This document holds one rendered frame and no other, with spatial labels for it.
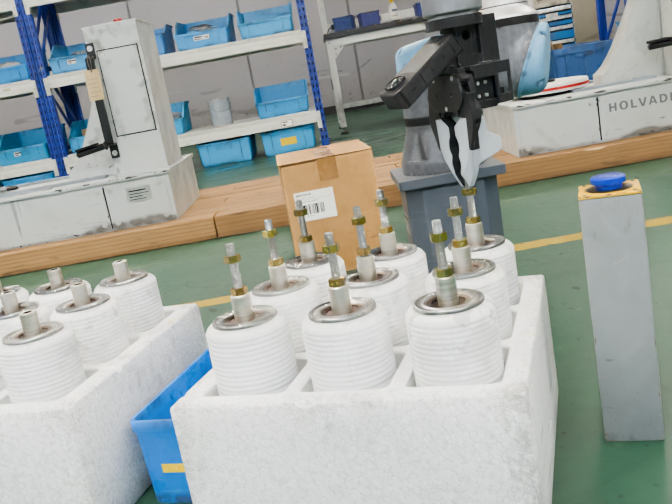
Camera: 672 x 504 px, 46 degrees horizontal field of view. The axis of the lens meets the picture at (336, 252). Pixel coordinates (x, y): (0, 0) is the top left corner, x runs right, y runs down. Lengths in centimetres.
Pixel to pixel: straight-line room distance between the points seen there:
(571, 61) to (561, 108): 243
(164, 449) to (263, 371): 23
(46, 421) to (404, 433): 44
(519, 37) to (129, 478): 90
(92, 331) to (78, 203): 189
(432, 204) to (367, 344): 59
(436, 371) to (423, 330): 4
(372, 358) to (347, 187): 119
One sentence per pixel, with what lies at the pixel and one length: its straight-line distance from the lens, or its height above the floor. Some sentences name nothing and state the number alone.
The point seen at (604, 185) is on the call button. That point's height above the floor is 32.
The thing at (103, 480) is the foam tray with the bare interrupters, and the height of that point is 7.
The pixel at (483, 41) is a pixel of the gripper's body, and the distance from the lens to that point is 105.
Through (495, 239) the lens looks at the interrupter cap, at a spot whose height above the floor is 25.
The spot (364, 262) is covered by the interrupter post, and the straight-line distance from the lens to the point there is 97.
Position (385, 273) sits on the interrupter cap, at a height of 25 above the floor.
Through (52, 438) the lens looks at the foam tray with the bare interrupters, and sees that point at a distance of 103.
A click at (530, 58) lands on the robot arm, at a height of 47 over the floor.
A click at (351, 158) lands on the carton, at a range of 200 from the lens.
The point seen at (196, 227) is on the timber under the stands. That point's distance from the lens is 285.
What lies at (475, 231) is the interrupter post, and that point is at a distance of 105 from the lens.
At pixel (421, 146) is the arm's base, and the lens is 142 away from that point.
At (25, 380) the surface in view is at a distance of 106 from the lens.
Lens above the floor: 51
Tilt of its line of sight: 13 degrees down
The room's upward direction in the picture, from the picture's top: 10 degrees counter-clockwise
